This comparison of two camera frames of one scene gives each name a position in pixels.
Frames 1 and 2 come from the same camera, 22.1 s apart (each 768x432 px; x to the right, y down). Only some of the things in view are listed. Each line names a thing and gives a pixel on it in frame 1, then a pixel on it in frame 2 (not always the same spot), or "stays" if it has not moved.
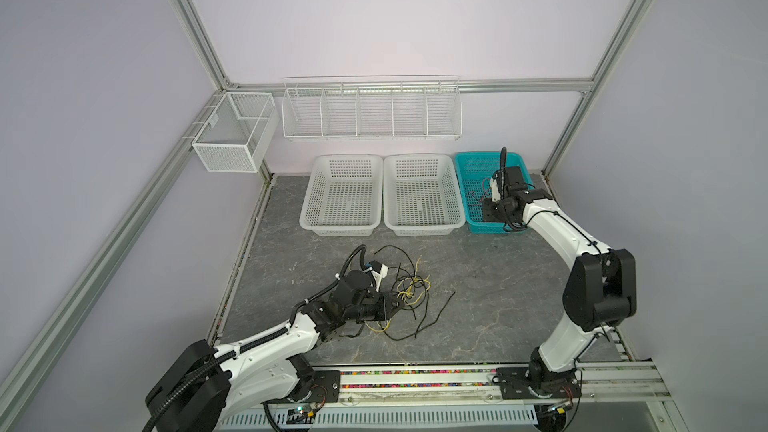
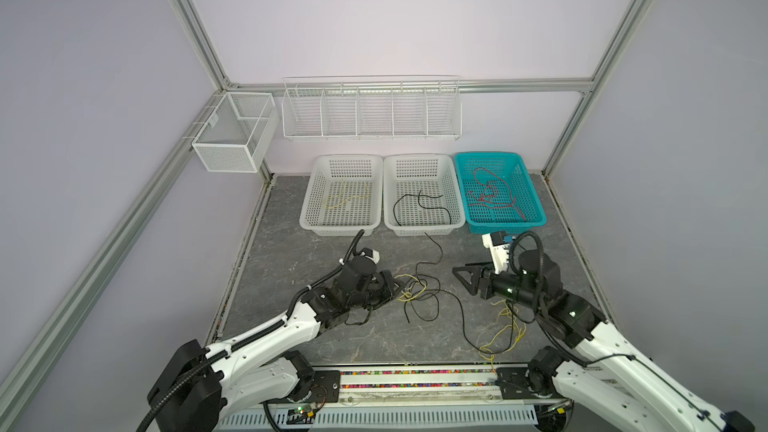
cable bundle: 411,292 → 421,295
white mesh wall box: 237,132 stays
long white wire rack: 372,107 stays
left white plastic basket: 344,198 stays
